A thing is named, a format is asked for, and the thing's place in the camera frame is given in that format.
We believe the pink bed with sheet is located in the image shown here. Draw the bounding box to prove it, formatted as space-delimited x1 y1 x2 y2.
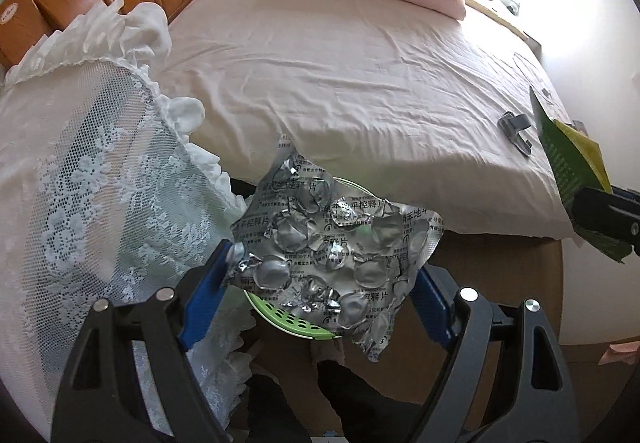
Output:
157 0 573 239

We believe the green plastic waste basket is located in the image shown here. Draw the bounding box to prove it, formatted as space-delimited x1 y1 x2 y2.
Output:
232 171 392 339

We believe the grey plastic hook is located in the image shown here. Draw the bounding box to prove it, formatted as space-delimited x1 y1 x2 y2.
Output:
498 112 533 158

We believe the silver pill blister pack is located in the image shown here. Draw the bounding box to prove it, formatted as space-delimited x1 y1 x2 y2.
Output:
226 137 444 362

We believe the white lace table cover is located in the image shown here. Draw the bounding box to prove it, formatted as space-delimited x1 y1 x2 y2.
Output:
1 1 245 435

